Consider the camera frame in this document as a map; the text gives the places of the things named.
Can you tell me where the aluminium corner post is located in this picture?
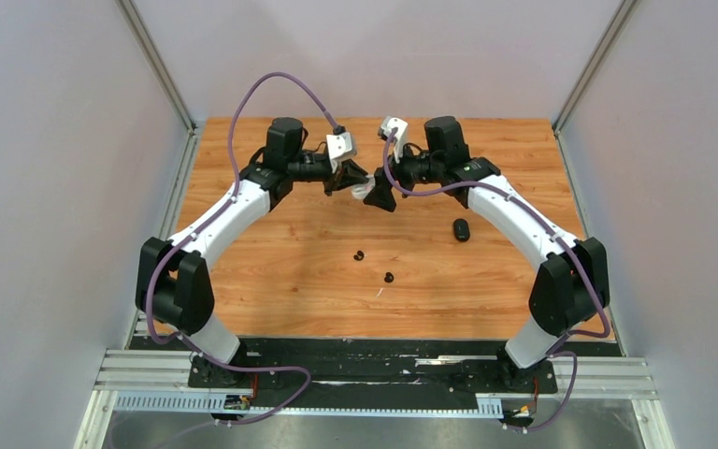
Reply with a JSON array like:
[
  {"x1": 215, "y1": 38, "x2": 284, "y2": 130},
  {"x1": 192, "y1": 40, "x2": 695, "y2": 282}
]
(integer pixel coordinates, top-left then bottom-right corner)
[
  {"x1": 552, "y1": 0, "x2": 639, "y2": 137},
  {"x1": 115, "y1": 0, "x2": 197, "y2": 135}
]

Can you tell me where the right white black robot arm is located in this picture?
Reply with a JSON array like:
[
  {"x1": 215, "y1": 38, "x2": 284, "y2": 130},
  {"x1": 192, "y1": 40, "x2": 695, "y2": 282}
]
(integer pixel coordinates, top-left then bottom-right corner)
[{"x1": 352, "y1": 116, "x2": 611, "y2": 391}]

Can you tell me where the left aluminium corner post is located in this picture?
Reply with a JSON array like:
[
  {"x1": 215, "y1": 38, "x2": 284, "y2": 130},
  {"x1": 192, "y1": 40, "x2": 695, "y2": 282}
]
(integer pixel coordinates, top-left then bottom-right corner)
[{"x1": 115, "y1": 0, "x2": 197, "y2": 135}]

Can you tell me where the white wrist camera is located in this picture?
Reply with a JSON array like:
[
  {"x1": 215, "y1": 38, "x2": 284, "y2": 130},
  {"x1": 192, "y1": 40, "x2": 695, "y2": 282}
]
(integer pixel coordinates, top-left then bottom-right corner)
[
  {"x1": 378, "y1": 116, "x2": 409, "y2": 163},
  {"x1": 325, "y1": 131, "x2": 358, "y2": 173}
]

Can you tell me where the right aluminium corner post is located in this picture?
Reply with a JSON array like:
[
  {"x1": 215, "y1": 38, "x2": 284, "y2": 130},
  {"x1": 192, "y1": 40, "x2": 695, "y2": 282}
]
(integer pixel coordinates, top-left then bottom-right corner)
[{"x1": 552, "y1": 0, "x2": 639, "y2": 137}]

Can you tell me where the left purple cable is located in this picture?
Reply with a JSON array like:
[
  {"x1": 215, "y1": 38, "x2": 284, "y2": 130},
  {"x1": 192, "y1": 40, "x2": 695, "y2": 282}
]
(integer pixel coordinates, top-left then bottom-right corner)
[{"x1": 145, "y1": 71, "x2": 344, "y2": 427}]

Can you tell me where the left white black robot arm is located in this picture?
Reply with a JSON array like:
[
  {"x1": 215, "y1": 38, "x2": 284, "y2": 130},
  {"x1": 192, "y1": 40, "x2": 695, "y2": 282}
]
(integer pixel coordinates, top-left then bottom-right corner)
[{"x1": 136, "y1": 117, "x2": 367, "y2": 386}]

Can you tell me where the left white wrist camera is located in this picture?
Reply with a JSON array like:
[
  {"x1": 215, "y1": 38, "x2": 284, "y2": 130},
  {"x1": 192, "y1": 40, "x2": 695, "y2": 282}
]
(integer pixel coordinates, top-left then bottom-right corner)
[{"x1": 325, "y1": 131, "x2": 358, "y2": 173}]

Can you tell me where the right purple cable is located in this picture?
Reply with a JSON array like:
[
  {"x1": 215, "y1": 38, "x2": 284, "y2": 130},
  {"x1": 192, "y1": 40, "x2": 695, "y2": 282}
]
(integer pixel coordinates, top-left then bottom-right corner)
[{"x1": 381, "y1": 126, "x2": 611, "y2": 433}]

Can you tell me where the purple cable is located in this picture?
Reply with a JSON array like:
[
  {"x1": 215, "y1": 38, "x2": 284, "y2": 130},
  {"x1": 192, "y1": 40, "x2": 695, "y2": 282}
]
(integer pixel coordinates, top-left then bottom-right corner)
[
  {"x1": 381, "y1": 126, "x2": 611, "y2": 433},
  {"x1": 145, "y1": 71, "x2": 344, "y2": 427}
]

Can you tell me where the aluminium front rail frame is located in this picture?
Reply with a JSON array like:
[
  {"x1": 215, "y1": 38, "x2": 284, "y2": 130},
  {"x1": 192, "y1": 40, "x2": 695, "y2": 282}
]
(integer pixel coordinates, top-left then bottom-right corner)
[{"x1": 74, "y1": 350, "x2": 675, "y2": 448}]

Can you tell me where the white earbud charging case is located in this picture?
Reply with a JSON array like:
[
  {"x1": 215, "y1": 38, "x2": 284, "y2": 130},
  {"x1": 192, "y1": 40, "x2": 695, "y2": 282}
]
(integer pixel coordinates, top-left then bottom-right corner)
[{"x1": 351, "y1": 175, "x2": 376, "y2": 201}]

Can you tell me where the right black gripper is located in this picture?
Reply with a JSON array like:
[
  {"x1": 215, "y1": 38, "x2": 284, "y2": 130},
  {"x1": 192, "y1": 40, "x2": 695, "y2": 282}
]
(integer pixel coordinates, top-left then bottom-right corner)
[{"x1": 364, "y1": 135, "x2": 444, "y2": 211}]

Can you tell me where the black earbud charging case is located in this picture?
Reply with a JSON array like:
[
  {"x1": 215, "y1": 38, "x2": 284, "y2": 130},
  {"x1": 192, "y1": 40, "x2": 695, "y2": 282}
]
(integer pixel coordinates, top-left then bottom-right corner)
[{"x1": 452, "y1": 218, "x2": 471, "y2": 242}]

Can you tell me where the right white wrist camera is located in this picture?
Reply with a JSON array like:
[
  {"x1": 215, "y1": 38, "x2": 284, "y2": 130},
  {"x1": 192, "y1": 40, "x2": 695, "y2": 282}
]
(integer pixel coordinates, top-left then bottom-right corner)
[{"x1": 378, "y1": 116, "x2": 409, "y2": 163}]

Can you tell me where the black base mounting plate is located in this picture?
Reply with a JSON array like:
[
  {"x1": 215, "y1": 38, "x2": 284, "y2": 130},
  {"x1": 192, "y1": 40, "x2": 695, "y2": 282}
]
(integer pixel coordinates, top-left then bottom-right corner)
[{"x1": 186, "y1": 336, "x2": 625, "y2": 411}]

